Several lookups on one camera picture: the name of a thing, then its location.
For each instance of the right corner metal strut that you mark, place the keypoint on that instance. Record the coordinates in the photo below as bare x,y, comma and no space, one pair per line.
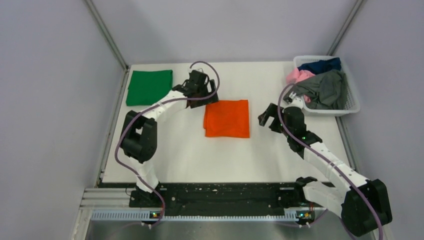
352,15

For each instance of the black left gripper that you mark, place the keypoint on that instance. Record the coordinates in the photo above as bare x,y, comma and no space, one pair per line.
212,99

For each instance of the navy blue t-shirt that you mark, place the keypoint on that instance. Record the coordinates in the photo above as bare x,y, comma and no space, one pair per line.
322,66

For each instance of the aluminium frame rail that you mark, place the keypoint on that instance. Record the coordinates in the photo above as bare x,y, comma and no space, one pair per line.
118,198

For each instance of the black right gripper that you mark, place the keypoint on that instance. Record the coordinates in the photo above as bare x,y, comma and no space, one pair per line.
272,111

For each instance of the left corner metal strut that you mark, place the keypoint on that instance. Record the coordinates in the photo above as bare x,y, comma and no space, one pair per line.
101,25

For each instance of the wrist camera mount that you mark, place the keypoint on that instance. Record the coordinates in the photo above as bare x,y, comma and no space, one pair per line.
293,100
200,70

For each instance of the corner metal strut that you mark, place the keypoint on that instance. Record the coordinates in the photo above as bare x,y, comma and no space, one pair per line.
101,25
352,15

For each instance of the white plastic laundry basket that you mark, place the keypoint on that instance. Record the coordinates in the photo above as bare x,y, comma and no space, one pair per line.
352,104

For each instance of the pink t-shirt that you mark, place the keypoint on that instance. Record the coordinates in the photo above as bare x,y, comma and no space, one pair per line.
298,75

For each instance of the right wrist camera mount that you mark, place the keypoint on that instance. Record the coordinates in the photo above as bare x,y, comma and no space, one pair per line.
293,100

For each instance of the orange t-shirt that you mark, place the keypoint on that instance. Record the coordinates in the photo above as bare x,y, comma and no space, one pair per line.
227,118

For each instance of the folded green t-shirt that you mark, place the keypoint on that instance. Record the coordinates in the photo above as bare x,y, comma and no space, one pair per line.
148,87

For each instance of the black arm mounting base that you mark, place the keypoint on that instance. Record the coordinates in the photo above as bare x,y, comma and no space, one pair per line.
222,199

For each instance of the grey t-shirt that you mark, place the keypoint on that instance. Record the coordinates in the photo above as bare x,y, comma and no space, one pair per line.
326,91

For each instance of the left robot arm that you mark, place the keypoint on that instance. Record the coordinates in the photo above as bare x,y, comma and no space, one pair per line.
138,142

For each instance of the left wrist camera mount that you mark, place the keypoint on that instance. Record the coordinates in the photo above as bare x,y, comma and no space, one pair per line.
200,70

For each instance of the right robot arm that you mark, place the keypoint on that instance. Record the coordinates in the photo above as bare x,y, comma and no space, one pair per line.
362,204

